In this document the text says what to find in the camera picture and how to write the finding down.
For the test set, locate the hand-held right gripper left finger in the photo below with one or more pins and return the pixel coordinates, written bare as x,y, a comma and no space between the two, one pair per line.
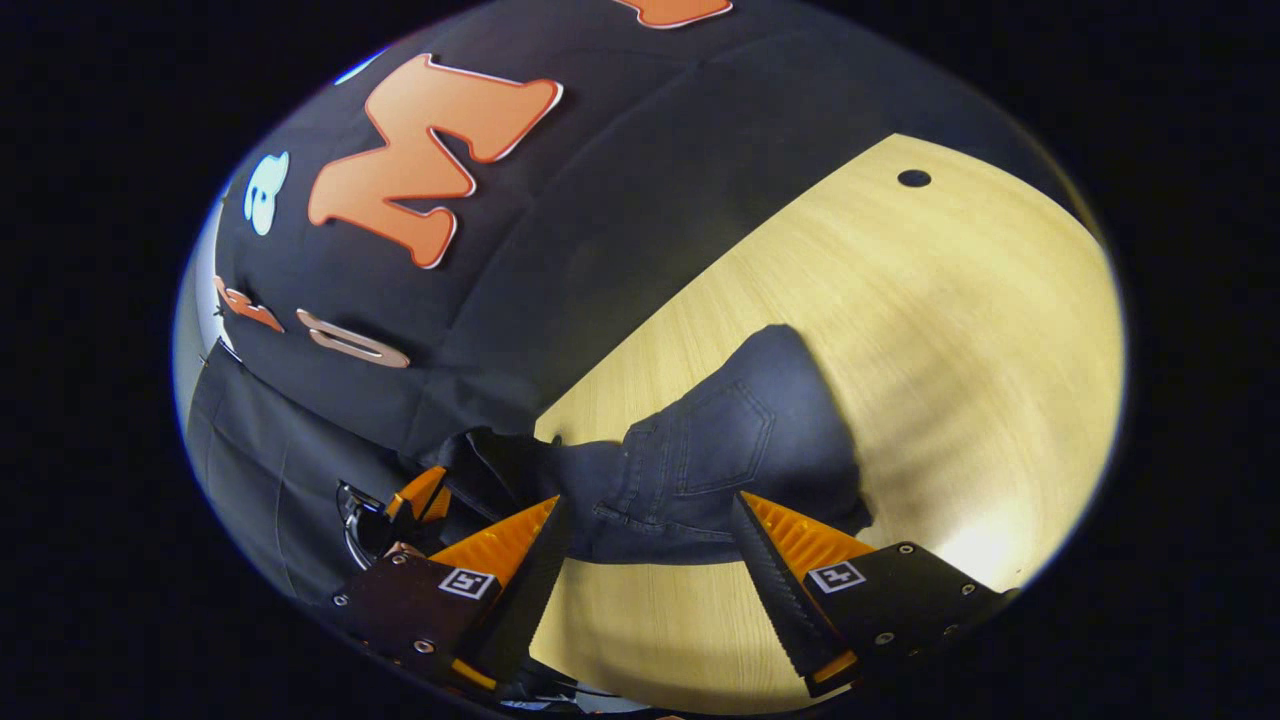
535,590

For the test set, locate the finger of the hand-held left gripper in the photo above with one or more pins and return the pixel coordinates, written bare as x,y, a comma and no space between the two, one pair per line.
418,492
440,506

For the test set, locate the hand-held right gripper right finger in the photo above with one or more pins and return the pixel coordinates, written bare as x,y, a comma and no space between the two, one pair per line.
775,590

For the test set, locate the dark blue jeans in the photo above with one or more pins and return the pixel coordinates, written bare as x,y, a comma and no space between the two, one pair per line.
740,430

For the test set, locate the black backdrop cloth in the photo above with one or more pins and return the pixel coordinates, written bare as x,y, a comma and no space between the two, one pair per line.
600,200

